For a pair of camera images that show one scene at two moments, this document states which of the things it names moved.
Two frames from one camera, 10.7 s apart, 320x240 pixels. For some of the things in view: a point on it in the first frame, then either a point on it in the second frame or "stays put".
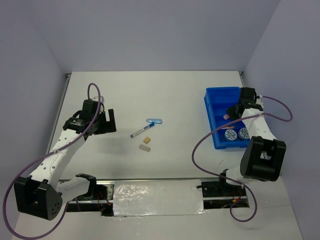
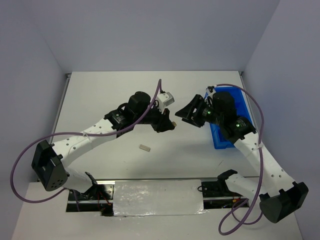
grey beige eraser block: (145, 148) stays put
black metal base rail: (103, 200) stays put
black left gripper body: (103, 126) to (156, 119)
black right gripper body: (231, 111) to (203, 113)
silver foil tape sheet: (147, 198) stays put
